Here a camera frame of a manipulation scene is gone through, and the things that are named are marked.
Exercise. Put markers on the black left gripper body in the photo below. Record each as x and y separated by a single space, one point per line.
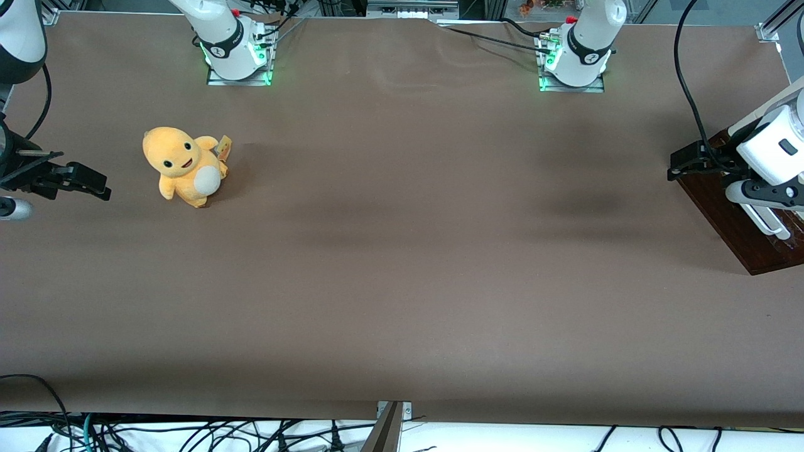
721 157

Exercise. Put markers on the silver corner bracket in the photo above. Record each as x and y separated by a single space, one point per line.
767 33

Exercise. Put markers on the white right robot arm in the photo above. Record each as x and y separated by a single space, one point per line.
226 37

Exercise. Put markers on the aluminium frame profile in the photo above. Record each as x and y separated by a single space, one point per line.
785 16

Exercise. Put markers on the orange background object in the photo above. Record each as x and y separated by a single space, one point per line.
526 6

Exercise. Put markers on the silver metal box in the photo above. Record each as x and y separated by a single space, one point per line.
411 7

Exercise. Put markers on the silver edge bracket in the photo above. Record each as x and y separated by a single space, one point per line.
405 409

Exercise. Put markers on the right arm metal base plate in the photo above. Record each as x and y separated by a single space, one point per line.
217 78

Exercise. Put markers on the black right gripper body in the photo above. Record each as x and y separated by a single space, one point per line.
22 174

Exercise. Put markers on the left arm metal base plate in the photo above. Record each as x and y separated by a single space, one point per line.
597 86

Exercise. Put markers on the yellow plush toy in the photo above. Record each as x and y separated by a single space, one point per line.
182 166

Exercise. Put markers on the dark grey pole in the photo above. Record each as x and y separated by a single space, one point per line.
384 433

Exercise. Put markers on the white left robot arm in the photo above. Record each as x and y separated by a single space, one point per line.
587 44

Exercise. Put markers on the brown table cover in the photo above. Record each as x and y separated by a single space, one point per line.
402 251

